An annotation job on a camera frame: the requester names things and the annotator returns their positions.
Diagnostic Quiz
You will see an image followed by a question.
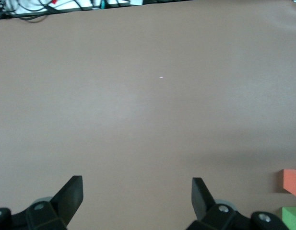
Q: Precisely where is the orange foam cube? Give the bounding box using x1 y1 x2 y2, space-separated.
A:
283 169 296 198

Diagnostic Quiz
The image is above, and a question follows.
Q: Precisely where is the green foam cube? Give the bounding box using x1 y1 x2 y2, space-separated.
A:
281 207 296 230

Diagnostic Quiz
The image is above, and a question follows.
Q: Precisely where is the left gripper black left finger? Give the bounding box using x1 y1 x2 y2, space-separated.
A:
0 175 83 230

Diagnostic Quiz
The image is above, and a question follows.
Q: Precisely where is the brown table cover sheet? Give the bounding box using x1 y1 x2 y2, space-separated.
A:
0 0 296 230

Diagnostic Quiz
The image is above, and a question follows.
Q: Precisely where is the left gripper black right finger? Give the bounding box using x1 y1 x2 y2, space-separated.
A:
187 177 286 230

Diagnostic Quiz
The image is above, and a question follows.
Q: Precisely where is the black floor cable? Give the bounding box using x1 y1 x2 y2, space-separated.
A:
0 0 57 23

